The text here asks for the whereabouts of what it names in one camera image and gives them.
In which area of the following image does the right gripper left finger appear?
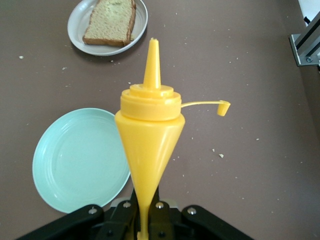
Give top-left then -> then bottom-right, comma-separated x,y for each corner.
14,187 -> 141,240

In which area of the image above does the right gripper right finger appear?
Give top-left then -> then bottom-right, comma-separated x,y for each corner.
147,187 -> 255,240

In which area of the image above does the yellow squeeze bottle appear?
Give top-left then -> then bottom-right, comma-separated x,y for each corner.
114,37 -> 231,240

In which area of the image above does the brown bread slice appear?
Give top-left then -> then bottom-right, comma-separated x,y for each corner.
82,0 -> 137,48

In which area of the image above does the mint green plate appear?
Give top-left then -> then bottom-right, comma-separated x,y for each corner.
31,107 -> 132,214

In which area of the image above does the beige plate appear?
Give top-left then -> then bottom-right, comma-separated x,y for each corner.
67,0 -> 149,56

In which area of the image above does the brown table cover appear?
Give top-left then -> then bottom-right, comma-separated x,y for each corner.
0,0 -> 320,240

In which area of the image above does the aluminium profile post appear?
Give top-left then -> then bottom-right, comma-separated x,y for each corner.
289,14 -> 320,67

